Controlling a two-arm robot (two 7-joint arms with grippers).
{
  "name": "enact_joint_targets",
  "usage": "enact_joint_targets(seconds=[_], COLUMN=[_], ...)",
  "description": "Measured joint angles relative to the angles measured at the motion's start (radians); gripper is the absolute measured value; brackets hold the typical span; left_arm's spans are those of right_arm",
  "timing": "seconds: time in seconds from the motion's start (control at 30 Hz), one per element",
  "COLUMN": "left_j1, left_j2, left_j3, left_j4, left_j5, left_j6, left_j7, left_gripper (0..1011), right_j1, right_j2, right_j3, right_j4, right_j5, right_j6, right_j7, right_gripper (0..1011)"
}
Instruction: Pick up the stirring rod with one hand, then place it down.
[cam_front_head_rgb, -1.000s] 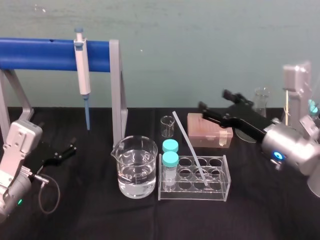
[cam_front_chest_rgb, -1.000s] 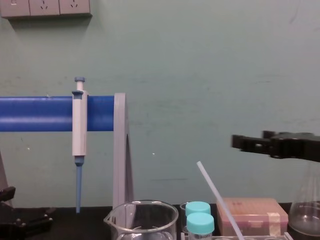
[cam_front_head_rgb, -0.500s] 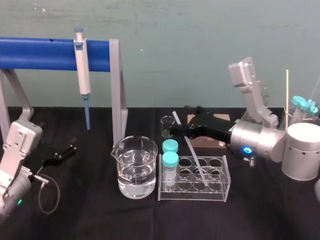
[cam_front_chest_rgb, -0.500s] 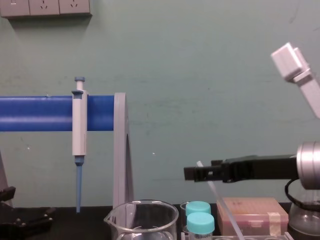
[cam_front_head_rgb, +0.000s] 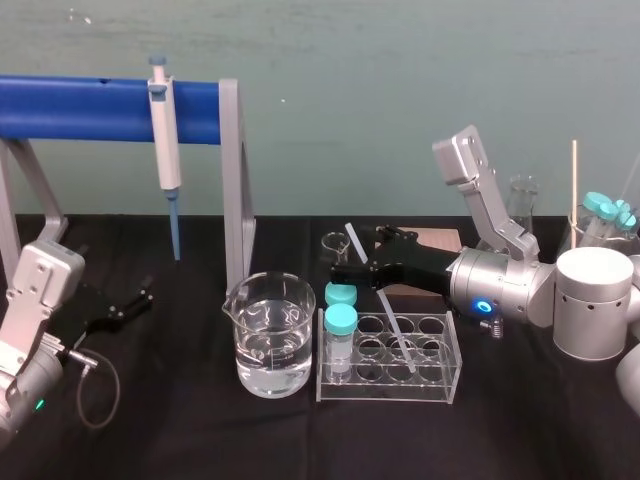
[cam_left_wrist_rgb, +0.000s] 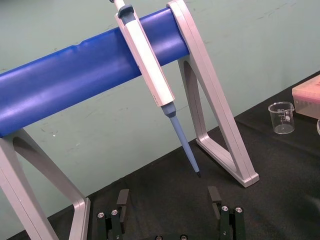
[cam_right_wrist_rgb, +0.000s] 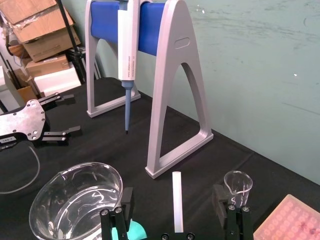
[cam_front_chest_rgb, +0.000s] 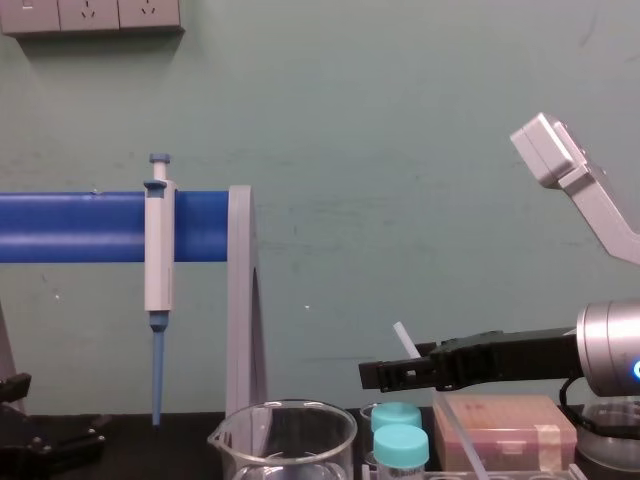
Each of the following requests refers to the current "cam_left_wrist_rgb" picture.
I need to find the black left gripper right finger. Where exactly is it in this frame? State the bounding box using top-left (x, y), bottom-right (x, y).
top-left (207, 186), bottom-right (245, 240)

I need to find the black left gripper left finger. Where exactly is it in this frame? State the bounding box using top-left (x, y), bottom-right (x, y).
top-left (96, 189), bottom-right (130, 240)

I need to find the black table cloth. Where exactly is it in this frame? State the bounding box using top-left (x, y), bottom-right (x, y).
top-left (47, 70), bottom-right (320, 240)

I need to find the small clear glass beaker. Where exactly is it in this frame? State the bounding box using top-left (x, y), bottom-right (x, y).
top-left (267, 101), bottom-right (296, 135)

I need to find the grey pipette stand blue bar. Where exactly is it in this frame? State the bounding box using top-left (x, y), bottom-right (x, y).
top-left (0, 0), bottom-right (260, 240)

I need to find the pink pipette tip box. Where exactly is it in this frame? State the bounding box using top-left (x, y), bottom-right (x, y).
top-left (291, 74), bottom-right (320, 120)

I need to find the white and blue pipette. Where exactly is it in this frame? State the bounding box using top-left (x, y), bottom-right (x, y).
top-left (109, 0), bottom-right (202, 179)

